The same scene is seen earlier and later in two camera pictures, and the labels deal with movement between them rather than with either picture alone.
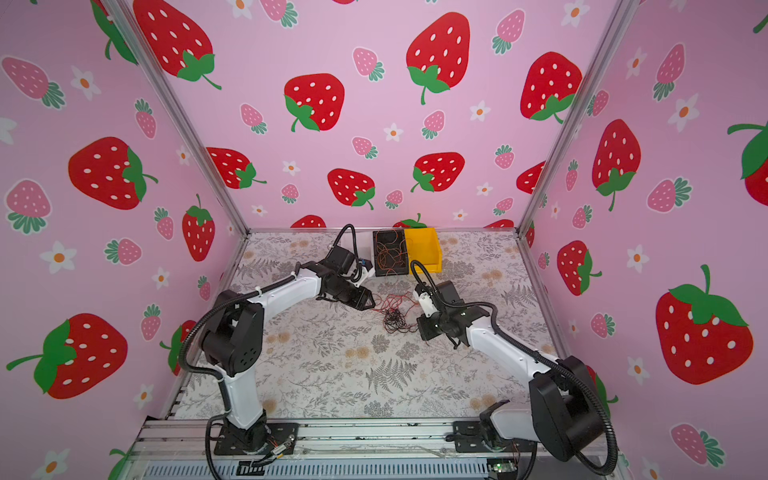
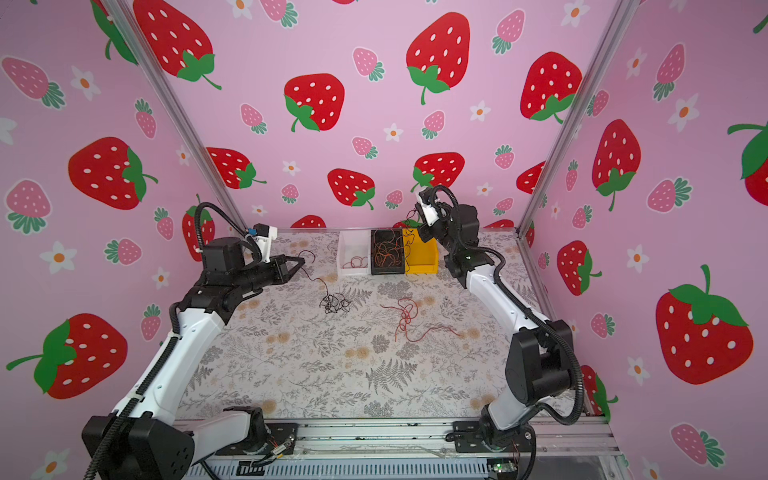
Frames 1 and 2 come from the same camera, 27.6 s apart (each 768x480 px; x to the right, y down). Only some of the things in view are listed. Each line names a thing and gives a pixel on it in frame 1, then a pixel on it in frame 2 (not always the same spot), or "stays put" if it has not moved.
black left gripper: [360, 301] → [277, 266]
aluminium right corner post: [621, 13] stays put
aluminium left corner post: [141, 46] stays put
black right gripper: [424, 329] → [426, 232]
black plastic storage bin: [390, 251] stays put
